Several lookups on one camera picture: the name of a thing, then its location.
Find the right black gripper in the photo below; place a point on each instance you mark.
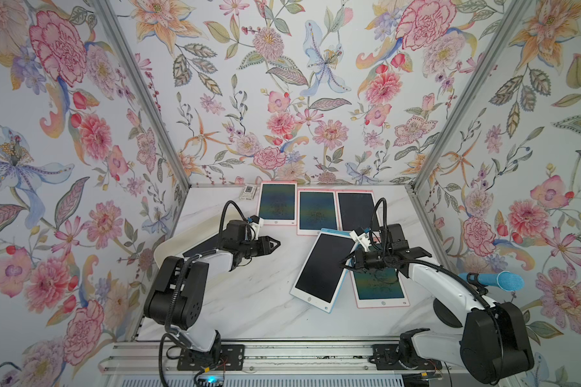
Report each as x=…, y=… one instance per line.
x=359, y=260

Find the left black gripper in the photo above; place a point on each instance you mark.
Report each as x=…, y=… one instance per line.
x=264, y=245

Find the pink writing tablet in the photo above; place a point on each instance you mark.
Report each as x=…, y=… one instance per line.
x=316, y=210
x=356, y=210
x=277, y=203

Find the blue writing tablet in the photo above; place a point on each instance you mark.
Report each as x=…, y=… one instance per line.
x=208, y=247
x=323, y=272

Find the cream plastic storage box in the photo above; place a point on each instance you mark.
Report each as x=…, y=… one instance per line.
x=221, y=262

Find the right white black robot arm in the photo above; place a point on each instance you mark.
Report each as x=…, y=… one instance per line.
x=490, y=342

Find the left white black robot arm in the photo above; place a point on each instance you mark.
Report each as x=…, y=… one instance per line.
x=175, y=300

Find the blue microphone on stand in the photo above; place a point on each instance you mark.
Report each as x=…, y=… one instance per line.
x=504, y=280

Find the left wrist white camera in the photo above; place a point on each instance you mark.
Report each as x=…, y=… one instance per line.
x=256, y=223

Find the wrist white camera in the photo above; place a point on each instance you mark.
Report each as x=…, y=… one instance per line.
x=256, y=223
x=362, y=238

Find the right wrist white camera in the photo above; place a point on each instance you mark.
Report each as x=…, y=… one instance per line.
x=362, y=238

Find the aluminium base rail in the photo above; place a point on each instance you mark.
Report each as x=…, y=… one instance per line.
x=260, y=357

